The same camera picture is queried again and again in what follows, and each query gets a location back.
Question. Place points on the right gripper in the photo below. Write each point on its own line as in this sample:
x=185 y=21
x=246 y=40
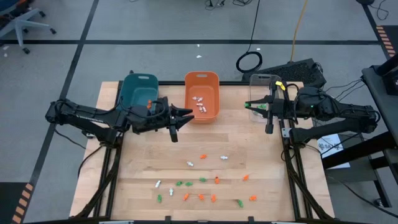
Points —
x=281 y=105

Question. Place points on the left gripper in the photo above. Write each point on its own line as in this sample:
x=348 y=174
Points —
x=152 y=119

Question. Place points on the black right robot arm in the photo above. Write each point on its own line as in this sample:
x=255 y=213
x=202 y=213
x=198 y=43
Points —
x=342 y=109

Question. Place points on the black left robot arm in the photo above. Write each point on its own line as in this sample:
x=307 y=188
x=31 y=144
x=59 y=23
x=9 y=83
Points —
x=81 y=115

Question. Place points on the clear plastic bin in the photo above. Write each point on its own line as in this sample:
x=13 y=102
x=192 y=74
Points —
x=258 y=84

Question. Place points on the orange plastic bin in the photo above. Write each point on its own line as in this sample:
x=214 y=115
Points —
x=211 y=90

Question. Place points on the black computer case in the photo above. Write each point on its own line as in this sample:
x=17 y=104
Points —
x=298 y=71

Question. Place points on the teal plastic bin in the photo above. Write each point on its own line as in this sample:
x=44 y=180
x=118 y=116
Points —
x=136 y=90

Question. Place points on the white printed paper sheet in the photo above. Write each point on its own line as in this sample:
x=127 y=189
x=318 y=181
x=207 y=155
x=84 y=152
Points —
x=334 y=155

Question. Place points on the long silver bar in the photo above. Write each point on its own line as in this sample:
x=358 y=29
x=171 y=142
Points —
x=116 y=222
x=283 y=222

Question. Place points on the black side desk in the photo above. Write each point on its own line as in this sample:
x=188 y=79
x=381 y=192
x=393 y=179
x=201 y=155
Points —
x=382 y=102

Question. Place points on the grey-legged office chair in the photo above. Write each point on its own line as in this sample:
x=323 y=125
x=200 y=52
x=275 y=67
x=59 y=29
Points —
x=20 y=21

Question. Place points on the small silver bracket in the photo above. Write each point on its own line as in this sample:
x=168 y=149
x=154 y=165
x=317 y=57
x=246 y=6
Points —
x=286 y=132
x=90 y=135

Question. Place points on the black edge bracket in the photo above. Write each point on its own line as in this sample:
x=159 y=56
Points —
x=251 y=219
x=168 y=219

